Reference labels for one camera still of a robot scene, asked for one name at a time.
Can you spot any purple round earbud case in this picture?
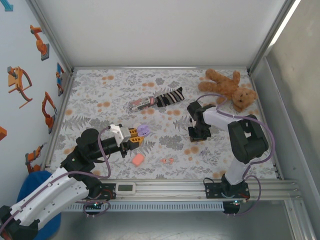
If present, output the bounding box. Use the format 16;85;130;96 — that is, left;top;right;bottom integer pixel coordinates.
136;123;151;138

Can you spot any pink earbud case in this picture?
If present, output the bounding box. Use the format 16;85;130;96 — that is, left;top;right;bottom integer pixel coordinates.
131;153;145;167

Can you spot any rolled flag print paper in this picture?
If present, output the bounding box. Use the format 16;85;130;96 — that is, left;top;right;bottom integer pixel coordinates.
127;96;157;113

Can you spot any black white striped sock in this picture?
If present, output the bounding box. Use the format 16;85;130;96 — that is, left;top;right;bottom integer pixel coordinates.
152;86;186;108

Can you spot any brown teddy bear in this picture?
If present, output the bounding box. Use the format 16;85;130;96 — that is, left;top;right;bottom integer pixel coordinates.
197;69;258;113

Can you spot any white digital display unit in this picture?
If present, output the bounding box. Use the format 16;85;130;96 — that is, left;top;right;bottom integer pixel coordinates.
115;182;136;195

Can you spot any floral patterned table cloth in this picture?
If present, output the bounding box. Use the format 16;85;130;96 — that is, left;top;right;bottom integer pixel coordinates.
51;68;278;180

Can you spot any small circuit board with leds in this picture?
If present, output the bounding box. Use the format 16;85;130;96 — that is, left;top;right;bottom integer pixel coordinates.
223;199;242;215
83;199;104;210

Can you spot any blue cap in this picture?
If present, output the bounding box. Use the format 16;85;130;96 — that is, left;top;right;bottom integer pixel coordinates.
16;171;62;238

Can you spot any left arm wrist camera box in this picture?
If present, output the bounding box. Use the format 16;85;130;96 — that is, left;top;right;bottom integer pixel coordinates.
109;123;131;148

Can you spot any aluminium frame side bar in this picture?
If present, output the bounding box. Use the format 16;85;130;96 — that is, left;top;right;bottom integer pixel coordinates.
248;71;285;181
41;71;77;171

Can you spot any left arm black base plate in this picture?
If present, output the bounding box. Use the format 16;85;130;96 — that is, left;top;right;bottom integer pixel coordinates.
71;182;116;200

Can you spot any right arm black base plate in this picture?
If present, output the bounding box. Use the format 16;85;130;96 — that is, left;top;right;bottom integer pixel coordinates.
204;176;251;200

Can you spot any aluminium mounting rail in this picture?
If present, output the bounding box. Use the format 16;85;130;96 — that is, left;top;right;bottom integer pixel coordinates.
56;178;305;201

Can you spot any aluminium frame cross bar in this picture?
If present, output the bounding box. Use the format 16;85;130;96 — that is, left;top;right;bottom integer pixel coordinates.
72;65;251;71

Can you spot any white slotted cable duct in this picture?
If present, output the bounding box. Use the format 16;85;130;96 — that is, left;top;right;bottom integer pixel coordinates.
59;201;224;212

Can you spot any blue orange machine wall sticker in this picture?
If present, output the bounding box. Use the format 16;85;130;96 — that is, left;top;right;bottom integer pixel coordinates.
55;62;66;97

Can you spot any orange curved gripper wall sticker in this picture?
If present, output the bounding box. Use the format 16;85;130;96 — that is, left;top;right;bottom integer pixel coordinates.
6;66;34;109

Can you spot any aluminium frame post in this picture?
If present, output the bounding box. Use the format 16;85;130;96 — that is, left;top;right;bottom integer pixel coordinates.
247;0;298;75
26;0;75;73

